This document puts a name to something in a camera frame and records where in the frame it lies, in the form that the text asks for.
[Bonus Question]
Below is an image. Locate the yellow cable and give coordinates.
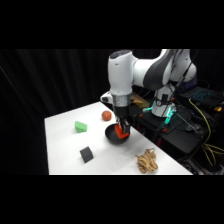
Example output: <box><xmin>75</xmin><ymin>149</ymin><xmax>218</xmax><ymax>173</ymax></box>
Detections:
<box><xmin>187</xmin><ymin>97</ymin><xmax>224</xmax><ymax>168</ymax></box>

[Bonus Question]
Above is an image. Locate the black curtain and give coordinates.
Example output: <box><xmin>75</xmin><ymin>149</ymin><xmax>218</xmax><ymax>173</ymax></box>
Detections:
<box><xmin>0</xmin><ymin>49</ymin><xmax>113</xmax><ymax>176</ymax></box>

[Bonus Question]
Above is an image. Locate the orange ball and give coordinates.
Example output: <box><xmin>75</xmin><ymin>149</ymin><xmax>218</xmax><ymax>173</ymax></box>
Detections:
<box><xmin>101</xmin><ymin>110</ymin><xmax>113</xmax><ymax>122</ymax></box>

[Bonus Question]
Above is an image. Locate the dark grey cube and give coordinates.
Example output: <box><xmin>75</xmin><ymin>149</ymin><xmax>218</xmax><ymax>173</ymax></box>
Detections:
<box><xmin>79</xmin><ymin>145</ymin><xmax>95</xmax><ymax>164</ymax></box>

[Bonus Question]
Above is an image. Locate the tan ginger root toy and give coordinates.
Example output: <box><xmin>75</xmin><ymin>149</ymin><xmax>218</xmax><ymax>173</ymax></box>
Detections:
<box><xmin>134</xmin><ymin>147</ymin><xmax>160</xmax><ymax>175</ymax></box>

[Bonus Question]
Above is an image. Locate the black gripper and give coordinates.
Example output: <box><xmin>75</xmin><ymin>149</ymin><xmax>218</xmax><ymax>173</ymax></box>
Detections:
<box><xmin>113</xmin><ymin>104</ymin><xmax>132</xmax><ymax>134</ymax></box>

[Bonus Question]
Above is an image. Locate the green block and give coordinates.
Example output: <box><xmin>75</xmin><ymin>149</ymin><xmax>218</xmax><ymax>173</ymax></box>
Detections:
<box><xmin>74</xmin><ymin>120</ymin><xmax>89</xmax><ymax>134</ymax></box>

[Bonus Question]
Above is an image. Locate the black robot stand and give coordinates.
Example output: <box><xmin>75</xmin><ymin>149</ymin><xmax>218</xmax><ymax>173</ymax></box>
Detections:
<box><xmin>126</xmin><ymin>97</ymin><xmax>210</xmax><ymax>164</ymax></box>

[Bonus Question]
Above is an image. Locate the black laptop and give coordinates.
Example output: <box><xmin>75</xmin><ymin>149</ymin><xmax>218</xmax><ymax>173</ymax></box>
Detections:
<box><xmin>180</xmin><ymin>85</ymin><xmax>224</xmax><ymax>110</ymax></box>

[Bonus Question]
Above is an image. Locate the red cube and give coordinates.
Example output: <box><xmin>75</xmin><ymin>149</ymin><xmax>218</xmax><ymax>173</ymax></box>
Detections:
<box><xmin>113</xmin><ymin>123</ymin><xmax>130</xmax><ymax>140</ymax></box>

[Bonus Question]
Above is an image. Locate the black bowl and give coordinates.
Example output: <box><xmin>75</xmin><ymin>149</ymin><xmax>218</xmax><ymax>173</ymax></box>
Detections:
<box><xmin>104</xmin><ymin>122</ymin><xmax>131</xmax><ymax>146</ymax></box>

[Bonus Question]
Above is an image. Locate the green base light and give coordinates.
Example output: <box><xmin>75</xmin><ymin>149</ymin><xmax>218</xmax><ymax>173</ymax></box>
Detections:
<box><xmin>142</xmin><ymin>99</ymin><xmax>177</xmax><ymax>127</ymax></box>

